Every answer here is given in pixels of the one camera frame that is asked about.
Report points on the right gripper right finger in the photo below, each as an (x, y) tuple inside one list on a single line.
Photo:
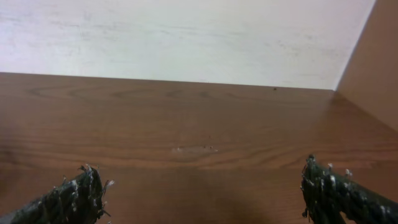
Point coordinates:
[(333, 198)]

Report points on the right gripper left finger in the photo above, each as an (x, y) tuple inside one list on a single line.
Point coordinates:
[(75, 201)]

